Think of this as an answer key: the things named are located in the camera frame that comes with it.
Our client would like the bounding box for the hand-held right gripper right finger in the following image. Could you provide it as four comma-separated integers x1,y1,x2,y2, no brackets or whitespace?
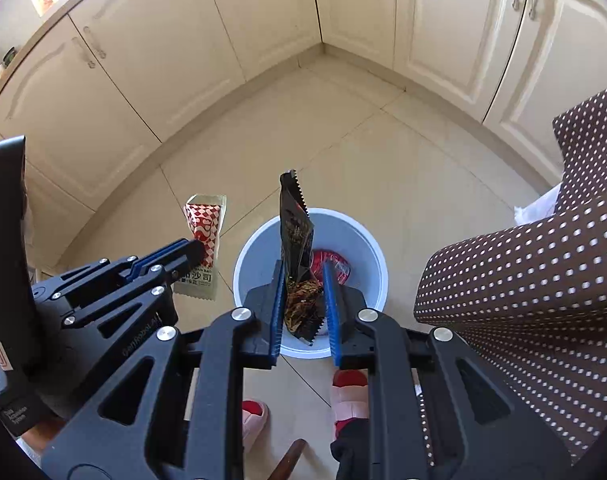
323,261,573,480

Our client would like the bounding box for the pink slipper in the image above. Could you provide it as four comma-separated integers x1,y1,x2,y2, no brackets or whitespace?
331,369,371,438
240,400,270,461

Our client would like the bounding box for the light blue waste bin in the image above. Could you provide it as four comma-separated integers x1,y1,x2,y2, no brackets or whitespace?
232,208,388,359

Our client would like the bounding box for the red checkered sauce packet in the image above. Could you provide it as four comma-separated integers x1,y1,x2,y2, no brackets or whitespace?
172,194,228,302

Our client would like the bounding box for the red food package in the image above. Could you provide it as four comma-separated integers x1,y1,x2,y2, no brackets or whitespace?
309,249,354,287

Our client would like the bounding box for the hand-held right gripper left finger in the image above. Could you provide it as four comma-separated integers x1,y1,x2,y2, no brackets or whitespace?
40,260,287,480

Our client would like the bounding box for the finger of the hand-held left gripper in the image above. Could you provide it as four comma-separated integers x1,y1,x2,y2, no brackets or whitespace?
33,239,205,307
60,254,207,332

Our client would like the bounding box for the cream cabinet door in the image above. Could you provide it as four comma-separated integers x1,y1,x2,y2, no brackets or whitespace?
394,0,534,122
309,0,399,75
482,0,607,188
69,0,245,147
199,0,325,83
0,35,165,198

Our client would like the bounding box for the wooden chair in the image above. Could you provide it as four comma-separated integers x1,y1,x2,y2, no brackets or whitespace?
273,439,308,480

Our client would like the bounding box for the white cloth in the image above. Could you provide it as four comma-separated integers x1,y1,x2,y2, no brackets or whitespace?
512,185,564,226

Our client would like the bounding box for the dark snack wrapper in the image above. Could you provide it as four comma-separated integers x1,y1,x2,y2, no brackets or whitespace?
278,169,329,347

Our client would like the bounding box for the person's right leg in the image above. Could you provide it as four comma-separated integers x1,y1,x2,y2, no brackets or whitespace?
330,417,372,480

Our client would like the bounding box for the brown polka dot tablecloth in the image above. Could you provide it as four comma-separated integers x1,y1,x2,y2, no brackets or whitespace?
413,80,607,466

